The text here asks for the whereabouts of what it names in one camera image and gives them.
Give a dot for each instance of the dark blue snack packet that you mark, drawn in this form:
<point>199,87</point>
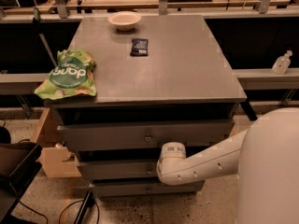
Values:
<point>139,47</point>

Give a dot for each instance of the grey drawer cabinet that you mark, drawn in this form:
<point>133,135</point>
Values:
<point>184,77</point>

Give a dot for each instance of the grey bottom drawer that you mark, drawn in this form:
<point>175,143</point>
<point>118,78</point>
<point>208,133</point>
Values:
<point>139,186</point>

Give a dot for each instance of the wooden box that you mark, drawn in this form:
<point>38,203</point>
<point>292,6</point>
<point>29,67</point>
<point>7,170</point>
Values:
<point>57,161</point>

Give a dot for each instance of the white bowl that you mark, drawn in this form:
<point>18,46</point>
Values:
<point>124,20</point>

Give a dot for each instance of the wooden workbench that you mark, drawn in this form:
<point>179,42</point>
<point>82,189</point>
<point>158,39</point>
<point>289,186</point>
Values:
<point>140,2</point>

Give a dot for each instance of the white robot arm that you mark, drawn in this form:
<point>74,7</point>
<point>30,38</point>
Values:
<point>265,158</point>

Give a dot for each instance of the grey drawer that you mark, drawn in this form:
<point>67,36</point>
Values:
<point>118,169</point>
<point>139,186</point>
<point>112,136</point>

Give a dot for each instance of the grey top drawer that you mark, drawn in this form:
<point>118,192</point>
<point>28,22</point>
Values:
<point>112,136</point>

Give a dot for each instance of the green snack bag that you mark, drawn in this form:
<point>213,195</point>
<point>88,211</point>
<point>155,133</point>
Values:
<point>71,77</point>

